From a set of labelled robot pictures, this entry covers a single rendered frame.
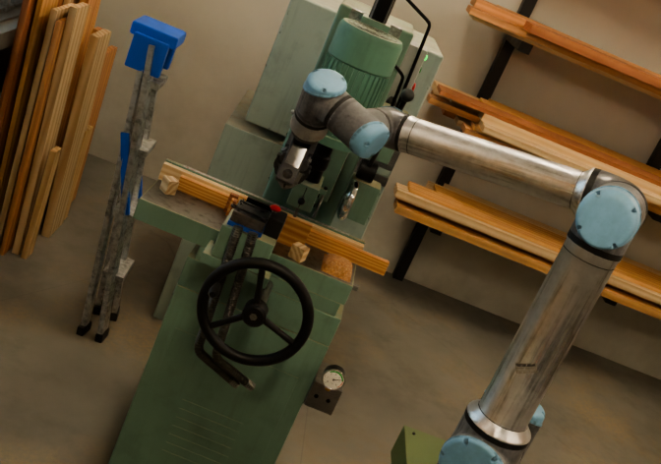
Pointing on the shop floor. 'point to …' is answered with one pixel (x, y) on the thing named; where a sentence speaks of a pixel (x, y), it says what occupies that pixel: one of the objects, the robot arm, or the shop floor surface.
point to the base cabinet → (213, 395)
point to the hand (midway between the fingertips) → (283, 187)
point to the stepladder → (129, 168)
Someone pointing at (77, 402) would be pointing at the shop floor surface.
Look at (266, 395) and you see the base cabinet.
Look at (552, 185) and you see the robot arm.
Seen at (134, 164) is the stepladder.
